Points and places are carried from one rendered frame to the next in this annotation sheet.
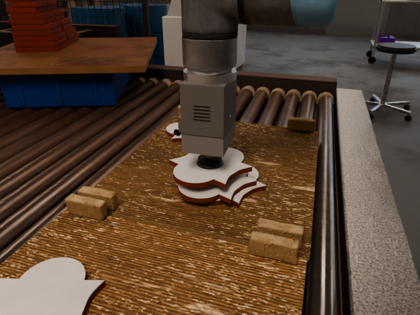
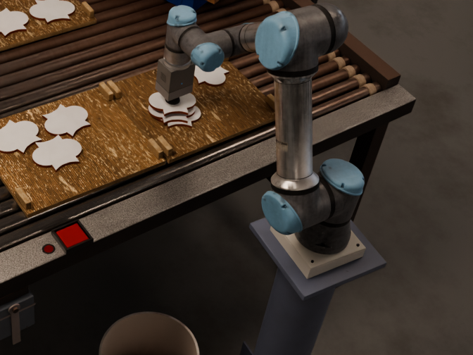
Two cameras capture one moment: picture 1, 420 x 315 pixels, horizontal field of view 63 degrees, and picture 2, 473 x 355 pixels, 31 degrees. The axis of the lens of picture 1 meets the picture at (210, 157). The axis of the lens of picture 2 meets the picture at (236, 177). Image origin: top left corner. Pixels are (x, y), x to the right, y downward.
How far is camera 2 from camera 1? 2.02 m
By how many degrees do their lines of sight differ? 28
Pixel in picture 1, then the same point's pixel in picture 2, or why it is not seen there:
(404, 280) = (194, 190)
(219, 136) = (167, 91)
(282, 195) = (194, 135)
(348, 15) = not seen: outside the picture
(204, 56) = (167, 55)
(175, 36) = not seen: outside the picture
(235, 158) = (187, 104)
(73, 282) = (81, 118)
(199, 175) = (158, 103)
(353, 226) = (210, 166)
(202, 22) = (168, 42)
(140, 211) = (127, 106)
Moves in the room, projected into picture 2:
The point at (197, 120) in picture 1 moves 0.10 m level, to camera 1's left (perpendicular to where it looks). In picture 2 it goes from (161, 79) to (134, 63)
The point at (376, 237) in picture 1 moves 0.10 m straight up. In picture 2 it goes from (212, 175) to (216, 148)
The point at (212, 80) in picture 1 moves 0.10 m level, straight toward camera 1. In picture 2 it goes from (169, 66) to (145, 82)
